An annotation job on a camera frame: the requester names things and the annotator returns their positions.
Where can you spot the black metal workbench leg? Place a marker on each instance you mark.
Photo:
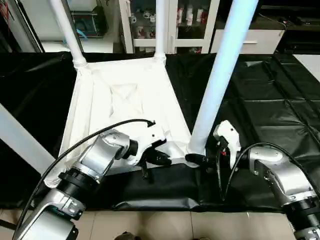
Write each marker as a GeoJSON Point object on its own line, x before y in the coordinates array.
{"type": "Point", "coordinates": [6, 222]}

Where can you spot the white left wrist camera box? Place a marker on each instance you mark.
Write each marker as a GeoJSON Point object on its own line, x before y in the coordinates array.
{"type": "Point", "coordinates": [150, 135]}

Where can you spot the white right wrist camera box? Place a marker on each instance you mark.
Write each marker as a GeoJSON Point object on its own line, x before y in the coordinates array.
{"type": "Point", "coordinates": [227, 132]}

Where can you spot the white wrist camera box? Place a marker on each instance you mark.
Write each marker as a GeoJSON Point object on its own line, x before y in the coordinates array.
{"type": "Point", "coordinates": [150, 135]}
{"type": "Point", "coordinates": [227, 132]}

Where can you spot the white glass door cabinet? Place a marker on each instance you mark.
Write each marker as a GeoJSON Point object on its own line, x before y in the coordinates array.
{"type": "Point", "coordinates": [172, 25]}

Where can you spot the white drawer unit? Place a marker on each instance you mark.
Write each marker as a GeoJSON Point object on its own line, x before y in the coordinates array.
{"type": "Point", "coordinates": [260, 42]}

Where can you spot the white plastic table top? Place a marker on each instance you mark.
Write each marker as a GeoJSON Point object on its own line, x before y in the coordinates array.
{"type": "Point", "coordinates": [125, 90]}

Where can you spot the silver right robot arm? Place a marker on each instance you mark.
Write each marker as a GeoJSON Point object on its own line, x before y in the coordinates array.
{"type": "Point", "coordinates": [280, 170]}

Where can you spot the black table mat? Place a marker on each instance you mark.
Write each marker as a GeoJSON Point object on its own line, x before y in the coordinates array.
{"type": "Point", "coordinates": [270, 100]}

